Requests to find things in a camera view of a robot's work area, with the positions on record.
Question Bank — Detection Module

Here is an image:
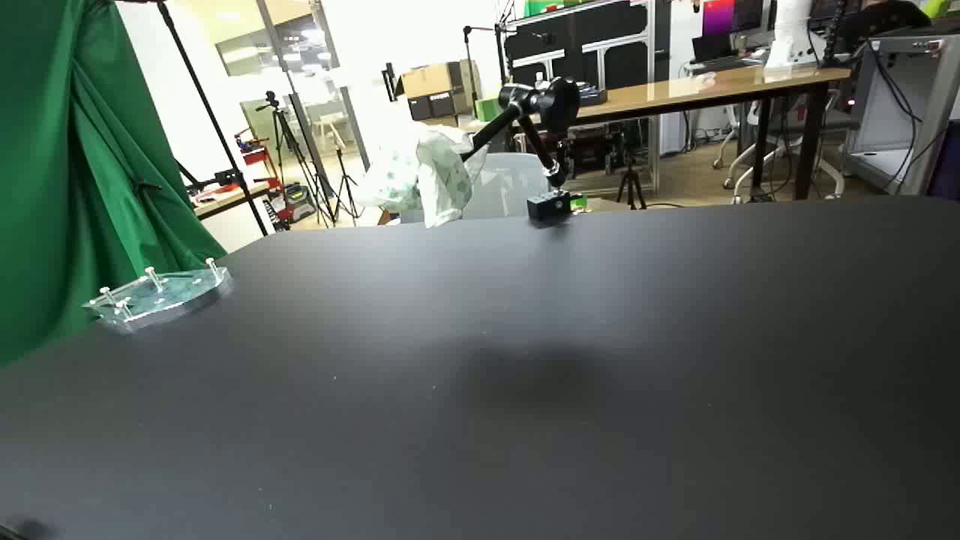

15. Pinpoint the white cloth with green print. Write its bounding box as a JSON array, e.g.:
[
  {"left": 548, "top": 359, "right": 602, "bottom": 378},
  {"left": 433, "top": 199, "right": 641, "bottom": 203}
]
[{"left": 410, "top": 132, "right": 476, "bottom": 232}]

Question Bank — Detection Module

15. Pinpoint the black articulated clamp stand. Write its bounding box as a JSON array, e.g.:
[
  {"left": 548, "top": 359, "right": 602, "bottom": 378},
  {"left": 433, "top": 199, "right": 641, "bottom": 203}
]
[{"left": 460, "top": 75, "right": 588, "bottom": 232}]

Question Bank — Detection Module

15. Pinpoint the black backdrop stand pole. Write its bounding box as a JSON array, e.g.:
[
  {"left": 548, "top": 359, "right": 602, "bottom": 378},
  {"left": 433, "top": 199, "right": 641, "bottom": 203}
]
[{"left": 148, "top": 0, "right": 273, "bottom": 240}]

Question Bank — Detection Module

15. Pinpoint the crumpled clear plastic wrap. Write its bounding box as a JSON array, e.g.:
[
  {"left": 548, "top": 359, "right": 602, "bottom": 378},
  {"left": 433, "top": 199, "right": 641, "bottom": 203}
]
[{"left": 354, "top": 161, "right": 425, "bottom": 225}]

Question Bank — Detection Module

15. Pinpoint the small black tripod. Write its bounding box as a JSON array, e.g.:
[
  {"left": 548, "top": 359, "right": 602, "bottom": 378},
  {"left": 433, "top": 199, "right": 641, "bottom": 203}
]
[{"left": 608, "top": 128, "right": 652, "bottom": 214}]

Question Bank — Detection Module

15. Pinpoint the brown cardboard box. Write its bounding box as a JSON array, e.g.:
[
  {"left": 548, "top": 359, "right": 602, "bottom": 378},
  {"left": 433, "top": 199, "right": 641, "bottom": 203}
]
[{"left": 399, "top": 57, "right": 483, "bottom": 106}]

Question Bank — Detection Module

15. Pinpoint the black shelf cabinet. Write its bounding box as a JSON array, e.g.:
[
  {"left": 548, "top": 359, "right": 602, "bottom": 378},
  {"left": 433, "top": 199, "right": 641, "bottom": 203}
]
[{"left": 497, "top": 0, "right": 662, "bottom": 95}]

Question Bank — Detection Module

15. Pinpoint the low table with red items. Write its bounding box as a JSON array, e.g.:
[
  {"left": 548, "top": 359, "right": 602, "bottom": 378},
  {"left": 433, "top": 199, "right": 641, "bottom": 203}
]
[{"left": 187, "top": 165, "right": 278, "bottom": 225}]

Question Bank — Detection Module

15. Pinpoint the wooden desk with black legs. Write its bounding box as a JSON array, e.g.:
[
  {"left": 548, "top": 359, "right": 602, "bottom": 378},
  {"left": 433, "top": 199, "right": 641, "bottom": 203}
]
[{"left": 574, "top": 63, "right": 856, "bottom": 203}]

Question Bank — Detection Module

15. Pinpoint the white office chair base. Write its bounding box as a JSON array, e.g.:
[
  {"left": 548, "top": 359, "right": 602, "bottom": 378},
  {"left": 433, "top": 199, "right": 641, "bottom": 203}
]
[{"left": 710, "top": 98, "right": 850, "bottom": 203}]

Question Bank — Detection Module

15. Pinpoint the clear acrylic plate with screws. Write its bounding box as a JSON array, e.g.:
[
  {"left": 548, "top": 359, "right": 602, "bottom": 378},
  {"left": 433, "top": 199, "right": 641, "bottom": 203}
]
[{"left": 82, "top": 255, "right": 238, "bottom": 336}]

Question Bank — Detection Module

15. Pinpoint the computer monitor with colourful screen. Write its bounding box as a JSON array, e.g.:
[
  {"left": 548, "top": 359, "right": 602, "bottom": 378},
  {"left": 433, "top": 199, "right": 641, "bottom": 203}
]
[{"left": 695, "top": 0, "right": 781, "bottom": 46}]

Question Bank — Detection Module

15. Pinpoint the green fabric backdrop curtain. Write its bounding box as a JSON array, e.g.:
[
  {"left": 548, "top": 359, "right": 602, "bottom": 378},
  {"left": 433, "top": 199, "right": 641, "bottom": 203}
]
[{"left": 0, "top": 0, "right": 231, "bottom": 370}]

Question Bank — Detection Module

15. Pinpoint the grey metal cabinet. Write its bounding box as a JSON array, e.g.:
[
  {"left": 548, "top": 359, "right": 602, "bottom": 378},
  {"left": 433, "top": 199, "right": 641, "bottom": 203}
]
[{"left": 846, "top": 28, "right": 960, "bottom": 202}]

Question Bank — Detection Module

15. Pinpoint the black camera tripod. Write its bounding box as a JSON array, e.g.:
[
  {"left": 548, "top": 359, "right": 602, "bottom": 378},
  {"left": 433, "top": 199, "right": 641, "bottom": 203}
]
[{"left": 256, "top": 86, "right": 340, "bottom": 228}]

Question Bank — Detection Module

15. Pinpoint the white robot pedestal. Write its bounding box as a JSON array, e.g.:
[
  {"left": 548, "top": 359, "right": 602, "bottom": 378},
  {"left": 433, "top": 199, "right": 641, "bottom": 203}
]
[{"left": 761, "top": 0, "right": 833, "bottom": 75}]

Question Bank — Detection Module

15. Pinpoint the black hanging cable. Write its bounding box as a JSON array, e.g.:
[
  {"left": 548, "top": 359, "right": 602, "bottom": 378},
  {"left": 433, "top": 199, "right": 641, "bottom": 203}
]
[{"left": 868, "top": 41, "right": 926, "bottom": 196}]

